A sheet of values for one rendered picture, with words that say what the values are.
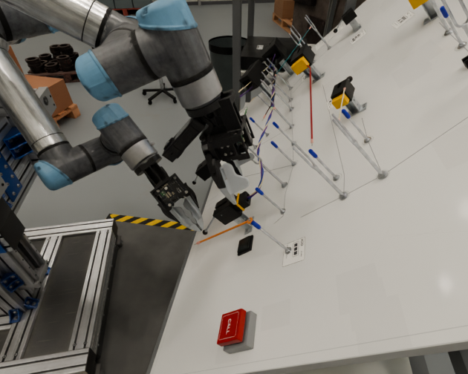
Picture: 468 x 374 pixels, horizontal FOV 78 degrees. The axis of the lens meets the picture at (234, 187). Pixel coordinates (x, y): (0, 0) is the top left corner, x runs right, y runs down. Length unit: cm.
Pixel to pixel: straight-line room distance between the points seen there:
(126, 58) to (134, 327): 150
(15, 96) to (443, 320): 84
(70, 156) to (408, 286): 70
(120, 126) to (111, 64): 24
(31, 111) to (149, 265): 135
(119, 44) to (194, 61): 11
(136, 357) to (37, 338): 45
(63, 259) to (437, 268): 177
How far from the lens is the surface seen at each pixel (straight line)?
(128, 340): 177
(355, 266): 46
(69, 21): 62
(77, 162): 77
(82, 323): 163
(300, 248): 54
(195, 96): 48
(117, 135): 71
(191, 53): 47
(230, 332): 52
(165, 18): 46
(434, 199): 47
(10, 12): 92
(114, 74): 49
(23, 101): 82
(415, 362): 93
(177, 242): 203
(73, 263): 187
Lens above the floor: 158
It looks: 42 degrees down
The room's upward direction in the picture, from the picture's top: straight up
